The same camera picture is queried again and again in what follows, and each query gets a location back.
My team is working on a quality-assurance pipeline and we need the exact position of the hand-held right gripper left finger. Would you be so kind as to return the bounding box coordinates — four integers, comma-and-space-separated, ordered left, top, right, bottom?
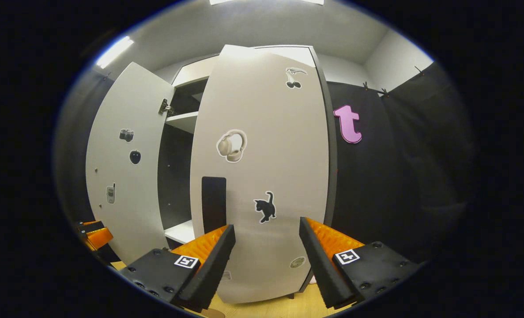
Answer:
117, 224, 236, 313

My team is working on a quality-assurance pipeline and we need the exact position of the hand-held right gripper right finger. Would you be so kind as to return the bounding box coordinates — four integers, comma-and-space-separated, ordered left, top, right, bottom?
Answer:
299, 216, 424, 309

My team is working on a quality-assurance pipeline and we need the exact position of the white cabinet door camera sticker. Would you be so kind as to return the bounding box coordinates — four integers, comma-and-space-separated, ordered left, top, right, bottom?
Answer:
85, 62, 175, 265

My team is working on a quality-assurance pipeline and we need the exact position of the white cabinet door headphone sticker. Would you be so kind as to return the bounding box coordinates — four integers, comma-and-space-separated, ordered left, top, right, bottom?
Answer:
190, 44, 333, 304

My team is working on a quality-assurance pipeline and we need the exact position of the white cabinet shelf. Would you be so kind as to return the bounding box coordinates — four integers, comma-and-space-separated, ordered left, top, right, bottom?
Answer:
165, 111, 199, 134
164, 220, 196, 245

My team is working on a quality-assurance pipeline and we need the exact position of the white cabinet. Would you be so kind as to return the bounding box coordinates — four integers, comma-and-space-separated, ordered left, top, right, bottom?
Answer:
156, 44, 338, 305

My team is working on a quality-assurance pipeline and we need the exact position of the black backdrop cloth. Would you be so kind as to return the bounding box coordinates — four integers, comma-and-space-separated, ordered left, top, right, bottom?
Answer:
326, 62, 479, 265

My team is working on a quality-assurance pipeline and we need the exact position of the ceiling light panel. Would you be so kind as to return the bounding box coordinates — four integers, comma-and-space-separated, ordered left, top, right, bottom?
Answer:
209, 0, 325, 6
95, 36, 135, 69

